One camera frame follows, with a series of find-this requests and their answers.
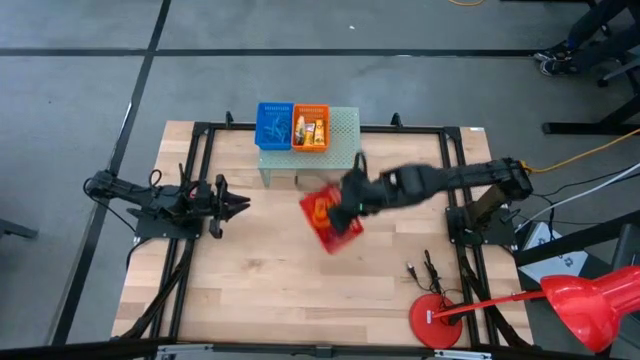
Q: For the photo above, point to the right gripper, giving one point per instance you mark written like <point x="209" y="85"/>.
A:
<point x="362" y="192"/>

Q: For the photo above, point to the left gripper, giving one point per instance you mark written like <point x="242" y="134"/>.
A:
<point x="216" y="200"/>

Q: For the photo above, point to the orange spiral coil wristband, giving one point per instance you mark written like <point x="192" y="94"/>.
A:
<point x="316" y="215"/>

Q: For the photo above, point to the red plastic basket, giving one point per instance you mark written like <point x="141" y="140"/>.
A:
<point x="315" y="235"/>

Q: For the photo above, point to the blue rubber band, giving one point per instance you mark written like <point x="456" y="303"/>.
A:
<point x="286" y="127"/>
<point x="272" y="131"/>

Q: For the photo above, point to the yellow crayon box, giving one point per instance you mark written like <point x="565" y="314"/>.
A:
<point x="309" y="135"/>
<point x="319" y="132"/>

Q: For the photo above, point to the yellow-green snack bag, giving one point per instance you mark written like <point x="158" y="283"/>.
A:
<point x="300" y="130"/>

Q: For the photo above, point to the blue plastic basket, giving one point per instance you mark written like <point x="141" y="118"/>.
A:
<point x="265" y="110"/>

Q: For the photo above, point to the orange plastic basket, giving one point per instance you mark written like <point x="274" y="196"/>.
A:
<point x="311" y="110"/>

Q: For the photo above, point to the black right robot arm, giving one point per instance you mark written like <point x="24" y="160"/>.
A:
<point x="450" y="177"/>

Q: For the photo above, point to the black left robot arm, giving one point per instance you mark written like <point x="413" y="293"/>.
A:
<point x="150" y="197"/>

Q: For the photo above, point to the black desk base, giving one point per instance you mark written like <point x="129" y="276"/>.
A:
<point x="590" y="127"/>

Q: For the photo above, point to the white box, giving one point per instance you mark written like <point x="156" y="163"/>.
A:
<point x="555" y="255"/>

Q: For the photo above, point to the person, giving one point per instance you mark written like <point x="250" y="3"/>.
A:
<point x="595" y="35"/>

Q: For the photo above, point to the black table frame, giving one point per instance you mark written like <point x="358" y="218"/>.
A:
<point x="202" y="150"/>

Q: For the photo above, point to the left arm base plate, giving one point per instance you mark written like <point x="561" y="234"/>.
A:
<point x="165" y="227"/>

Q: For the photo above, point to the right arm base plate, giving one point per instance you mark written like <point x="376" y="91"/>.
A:
<point x="495" y="232"/>

